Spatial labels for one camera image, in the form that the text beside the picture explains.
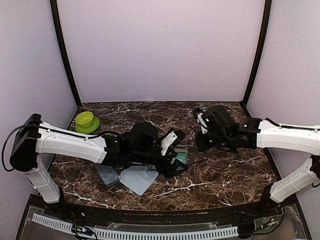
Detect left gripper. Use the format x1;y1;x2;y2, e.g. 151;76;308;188
131;147;189;180

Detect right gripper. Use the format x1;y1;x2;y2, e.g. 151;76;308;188
195;129;232;152

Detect light grey glasses case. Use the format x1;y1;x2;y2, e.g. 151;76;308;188
172;148;188;164

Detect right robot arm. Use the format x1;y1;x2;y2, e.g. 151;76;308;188
192;105;320;217

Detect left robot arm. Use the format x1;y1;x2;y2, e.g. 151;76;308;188
9;113;188;218

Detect left blue cleaning cloth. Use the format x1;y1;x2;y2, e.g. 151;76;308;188
119;165;159;196

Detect dark grey glasses case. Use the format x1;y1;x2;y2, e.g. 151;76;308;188
94;163;120;188

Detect green bowl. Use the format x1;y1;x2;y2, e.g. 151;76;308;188
75;111;100;134

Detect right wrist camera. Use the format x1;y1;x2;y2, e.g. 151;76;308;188
192;107;208;134

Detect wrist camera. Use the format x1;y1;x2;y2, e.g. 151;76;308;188
160;129;186;156
192;107;208;134

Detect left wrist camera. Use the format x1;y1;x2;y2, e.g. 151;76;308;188
160;129;186;156

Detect black front rail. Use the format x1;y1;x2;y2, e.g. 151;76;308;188
65;202;283;226

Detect white cable duct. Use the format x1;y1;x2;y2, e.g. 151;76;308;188
31;213;239;240

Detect right black frame post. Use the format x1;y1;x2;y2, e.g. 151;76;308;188
240;0;273;109

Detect black frame post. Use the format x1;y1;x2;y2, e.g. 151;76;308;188
240;0;273;109
49;0;82;107

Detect left black frame post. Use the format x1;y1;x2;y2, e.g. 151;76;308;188
49;0;82;107

